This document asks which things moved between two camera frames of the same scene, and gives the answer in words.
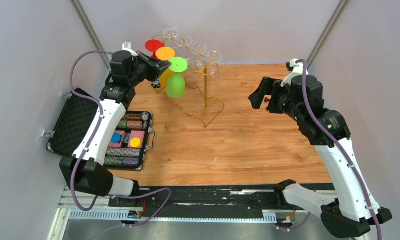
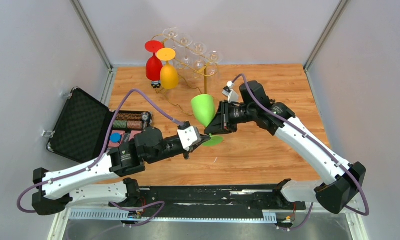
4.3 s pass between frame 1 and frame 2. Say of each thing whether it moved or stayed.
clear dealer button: stayed
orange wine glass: stayed
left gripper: moved
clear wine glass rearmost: stayed
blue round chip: stayed
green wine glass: moved
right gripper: moved
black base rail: stayed
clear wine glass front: stayed
